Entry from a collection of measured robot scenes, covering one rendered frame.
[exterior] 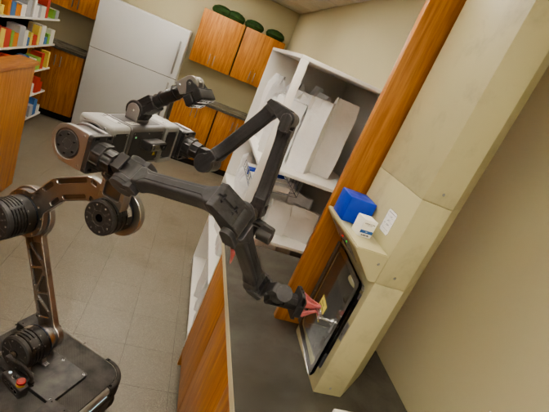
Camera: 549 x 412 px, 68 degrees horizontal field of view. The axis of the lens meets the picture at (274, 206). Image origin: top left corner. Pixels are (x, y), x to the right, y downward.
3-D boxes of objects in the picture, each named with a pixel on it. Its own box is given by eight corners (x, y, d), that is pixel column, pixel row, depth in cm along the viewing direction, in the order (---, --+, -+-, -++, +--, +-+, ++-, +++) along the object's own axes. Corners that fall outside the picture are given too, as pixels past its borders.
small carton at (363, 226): (363, 231, 136) (371, 216, 134) (369, 239, 132) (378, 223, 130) (350, 228, 134) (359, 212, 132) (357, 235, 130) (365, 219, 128)
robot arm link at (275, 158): (288, 113, 158) (280, 110, 148) (301, 118, 157) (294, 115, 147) (252, 212, 168) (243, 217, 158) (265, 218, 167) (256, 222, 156)
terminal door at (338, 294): (300, 322, 168) (341, 241, 155) (310, 378, 140) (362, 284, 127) (298, 321, 168) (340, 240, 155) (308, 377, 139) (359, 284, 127)
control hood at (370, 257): (344, 235, 156) (355, 213, 153) (374, 284, 126) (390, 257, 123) (317, 227, 153) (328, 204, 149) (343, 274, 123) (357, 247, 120)
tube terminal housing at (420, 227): (346, 342, 177) (435, 187, 153) (373, 404, 148) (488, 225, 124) (295, 329, 171) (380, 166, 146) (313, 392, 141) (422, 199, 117)
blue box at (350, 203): (356, 216, 150) (367, 194, 147) (365, 228, 141) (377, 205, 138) (332, 208, 147) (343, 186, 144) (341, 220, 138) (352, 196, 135)
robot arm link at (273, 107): (283, 93, 157) (275, 90, 148) (303, 122, 157) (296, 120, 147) (201, 159, 172) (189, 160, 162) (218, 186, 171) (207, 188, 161)
